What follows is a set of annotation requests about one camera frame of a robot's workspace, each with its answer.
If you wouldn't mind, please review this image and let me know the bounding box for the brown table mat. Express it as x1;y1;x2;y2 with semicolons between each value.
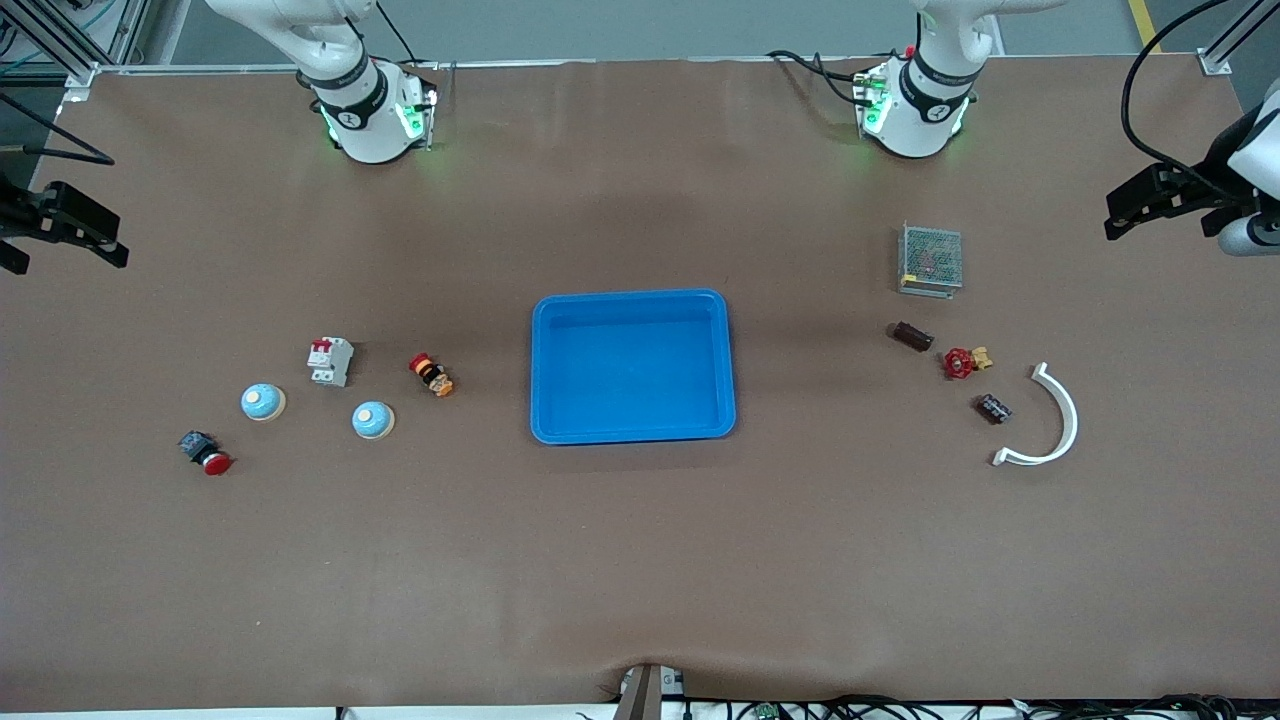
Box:
0;55;1280;713

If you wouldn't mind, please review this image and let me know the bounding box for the black left base cable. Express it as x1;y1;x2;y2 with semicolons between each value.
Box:
768;48;873;106

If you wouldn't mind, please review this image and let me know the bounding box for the orange black emergency switch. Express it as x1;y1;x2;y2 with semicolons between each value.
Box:
408;352;456;398

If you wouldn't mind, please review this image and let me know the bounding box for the metal mesh power supply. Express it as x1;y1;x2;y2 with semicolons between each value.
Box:
897;223;964;300

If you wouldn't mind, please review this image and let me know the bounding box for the black base cable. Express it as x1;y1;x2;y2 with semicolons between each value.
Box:
375;0;441;71
768;48;873;106

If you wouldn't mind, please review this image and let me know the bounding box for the aluminium frame post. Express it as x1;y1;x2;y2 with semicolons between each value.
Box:
0;0;151;93
1198;0;1280;78

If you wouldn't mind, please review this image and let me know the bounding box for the white curved plastic bracket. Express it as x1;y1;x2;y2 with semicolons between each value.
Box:
991;362;1080;468

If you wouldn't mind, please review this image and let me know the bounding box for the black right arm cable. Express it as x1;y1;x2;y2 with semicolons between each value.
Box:
0;93;116;166

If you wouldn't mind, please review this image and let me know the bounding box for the white circuit breaker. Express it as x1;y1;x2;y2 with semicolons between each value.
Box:
306;336;355;388

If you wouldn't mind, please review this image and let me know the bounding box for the black right base cable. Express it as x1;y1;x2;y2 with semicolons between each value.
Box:
375;0;441;71

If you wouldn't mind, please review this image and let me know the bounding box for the red mushroom push button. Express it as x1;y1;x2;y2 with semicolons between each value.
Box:
178;430;234;477

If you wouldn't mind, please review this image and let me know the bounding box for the red handle brass valve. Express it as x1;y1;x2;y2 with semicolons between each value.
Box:
942;346;995;381

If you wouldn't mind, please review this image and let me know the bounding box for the blue plastic tray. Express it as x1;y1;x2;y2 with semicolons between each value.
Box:
530;289;738;446

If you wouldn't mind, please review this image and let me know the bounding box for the black cable bundle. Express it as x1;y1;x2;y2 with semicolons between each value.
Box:
690;693;1280;720

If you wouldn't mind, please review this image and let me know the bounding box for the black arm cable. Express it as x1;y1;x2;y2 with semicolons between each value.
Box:
0;93;116;166
1121;0;1241;186

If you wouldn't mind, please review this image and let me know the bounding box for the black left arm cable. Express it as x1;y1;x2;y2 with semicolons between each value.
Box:
1121;0;1241;186

